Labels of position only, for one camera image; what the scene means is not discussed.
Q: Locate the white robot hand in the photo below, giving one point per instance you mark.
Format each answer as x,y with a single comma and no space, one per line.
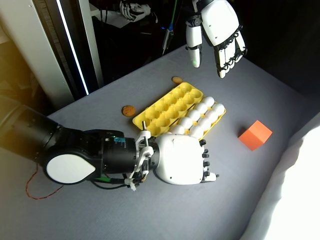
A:
220,22
177,160

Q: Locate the white toy egg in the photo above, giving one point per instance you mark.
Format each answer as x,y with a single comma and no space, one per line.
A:
218,108
212,115
196,131
201,108
205,123
178,129
193,115
185,122
208,101

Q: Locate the yellow egg tray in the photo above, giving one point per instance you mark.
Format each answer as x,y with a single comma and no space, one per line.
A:
170,105

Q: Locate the spare white robot hand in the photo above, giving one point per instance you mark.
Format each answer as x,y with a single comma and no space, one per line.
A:
135,10

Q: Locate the grey pen-shaped tool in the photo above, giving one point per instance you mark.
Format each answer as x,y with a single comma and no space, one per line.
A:
167,37

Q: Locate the brown round cookie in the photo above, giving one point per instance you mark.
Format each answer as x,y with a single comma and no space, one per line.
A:
177,79
128,110

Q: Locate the orange cube block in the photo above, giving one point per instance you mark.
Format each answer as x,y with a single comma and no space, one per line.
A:
255,135

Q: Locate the grey table cloth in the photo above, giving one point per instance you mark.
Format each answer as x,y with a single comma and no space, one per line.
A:
100,217

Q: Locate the white cloth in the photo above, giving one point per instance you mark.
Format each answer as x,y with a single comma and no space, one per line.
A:
295,195

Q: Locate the white panel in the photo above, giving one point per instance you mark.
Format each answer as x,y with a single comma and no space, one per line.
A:
30,37

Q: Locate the white post with light strip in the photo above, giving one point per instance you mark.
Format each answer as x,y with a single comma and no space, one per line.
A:
87,37

